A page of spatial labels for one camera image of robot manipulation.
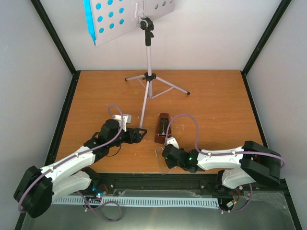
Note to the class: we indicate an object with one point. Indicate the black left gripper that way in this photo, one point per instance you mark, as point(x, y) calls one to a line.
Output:
point(136, 139)

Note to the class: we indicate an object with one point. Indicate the blue music sheet folder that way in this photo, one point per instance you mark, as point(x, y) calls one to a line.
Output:
point(89, 19)

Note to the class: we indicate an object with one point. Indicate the black enclosure frame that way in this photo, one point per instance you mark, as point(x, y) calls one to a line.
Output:
point(54, 146)

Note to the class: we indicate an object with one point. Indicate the brown wooden metronome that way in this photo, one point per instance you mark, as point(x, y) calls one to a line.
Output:
point(161, 128)

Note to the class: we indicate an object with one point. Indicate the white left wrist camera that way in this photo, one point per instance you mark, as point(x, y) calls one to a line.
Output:
point(123, 120)

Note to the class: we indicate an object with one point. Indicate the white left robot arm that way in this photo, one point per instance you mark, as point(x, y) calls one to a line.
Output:
point(40, 187)

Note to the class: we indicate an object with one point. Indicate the white slotted cable duct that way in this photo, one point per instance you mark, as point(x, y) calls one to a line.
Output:
point(155, 202)

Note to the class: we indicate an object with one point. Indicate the clear plastic metronome cover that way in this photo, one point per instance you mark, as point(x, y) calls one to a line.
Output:
point(161, 161)

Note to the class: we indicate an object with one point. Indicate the white tripod music stand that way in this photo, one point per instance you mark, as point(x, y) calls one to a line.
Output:
point(114, 18)

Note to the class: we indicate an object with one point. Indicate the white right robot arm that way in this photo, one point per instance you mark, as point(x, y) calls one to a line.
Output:
point(250, 163)

